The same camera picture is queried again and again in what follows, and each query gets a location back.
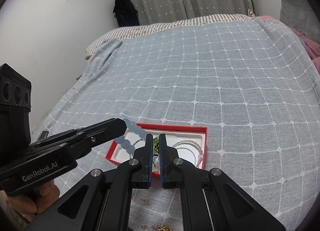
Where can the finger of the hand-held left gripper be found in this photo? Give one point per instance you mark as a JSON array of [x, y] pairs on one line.
[[105, 131]]

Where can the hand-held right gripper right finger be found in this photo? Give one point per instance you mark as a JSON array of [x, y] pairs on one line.
[[161, 163]]

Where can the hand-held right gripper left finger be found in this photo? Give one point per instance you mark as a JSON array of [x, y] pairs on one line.
[[151, 161]]

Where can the green leaf jewelry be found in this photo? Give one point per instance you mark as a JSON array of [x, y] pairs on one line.
[[156, 146]]

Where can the red jewelry box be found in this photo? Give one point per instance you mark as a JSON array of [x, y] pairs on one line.
[[175, 128]]

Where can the person's left hand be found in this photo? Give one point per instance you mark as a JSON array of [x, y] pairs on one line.
[[25, 206]]

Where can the blue-grey checked blanket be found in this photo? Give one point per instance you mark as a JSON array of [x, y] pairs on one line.
[[200, 83]]

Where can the striped bed sheet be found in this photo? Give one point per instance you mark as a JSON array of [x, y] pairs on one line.
[[160, 26]]

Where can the black hanging garment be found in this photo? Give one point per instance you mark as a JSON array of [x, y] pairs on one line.
[[125, 8]]

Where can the pink blanket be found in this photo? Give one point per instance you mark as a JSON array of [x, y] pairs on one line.
[[312, 43]]

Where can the grey pillow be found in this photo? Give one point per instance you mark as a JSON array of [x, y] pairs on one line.
[[297, 8]]

